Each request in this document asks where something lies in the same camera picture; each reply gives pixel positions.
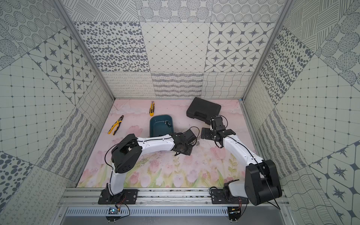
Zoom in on aluminium mounting rail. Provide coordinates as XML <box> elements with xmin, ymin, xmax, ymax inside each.
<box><xmin>57</xmin><ymin>187</ymin><xmax>290</xmax><ymax>207</ymax></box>

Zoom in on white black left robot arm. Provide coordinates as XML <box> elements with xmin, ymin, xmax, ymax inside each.
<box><xmin>106</xmin><ymin>129</ymin><xmax>197</xmax><ymax>197</ymax></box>

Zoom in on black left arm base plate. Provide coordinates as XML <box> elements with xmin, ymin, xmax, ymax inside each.
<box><xmin>98</xmin><ymin>185</ymin><xmax>139</xmax><ymax>205</ymax></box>

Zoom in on teal plastic storage box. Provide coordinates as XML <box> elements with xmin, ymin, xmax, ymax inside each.
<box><xmin>150</xmin><ymin>114</ymin><xmax>174</xmax><ymax>137</ymax></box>

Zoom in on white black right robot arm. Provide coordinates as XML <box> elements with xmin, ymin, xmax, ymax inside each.
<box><xmin>201</xmin><ymin>115</ymin><xmax>283</xmax><ymax>205</ymax></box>

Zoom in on yellow black utility knife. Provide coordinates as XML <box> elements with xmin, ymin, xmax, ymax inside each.
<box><xmin>149</xmin><ymin>101</ymin><xmax>155</xmax><ymax>116</ymax></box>

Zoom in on black plastic tool case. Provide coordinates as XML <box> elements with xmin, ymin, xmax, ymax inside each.
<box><xmin>186</xmin><ymin>97</ymin><xmax>221</xmax><ymax>125</ymax></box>

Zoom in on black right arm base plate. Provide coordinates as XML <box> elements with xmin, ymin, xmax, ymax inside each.
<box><xmin>209</xmin><ymin>187</ymin><xmax>249</xmax><ymax>204</ymax></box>

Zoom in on yellow black pliers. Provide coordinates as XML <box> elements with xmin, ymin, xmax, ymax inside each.
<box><xmin>108</xmin><ymin>115</ymin><xmax>124</xmax><ymax>136</ymax></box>

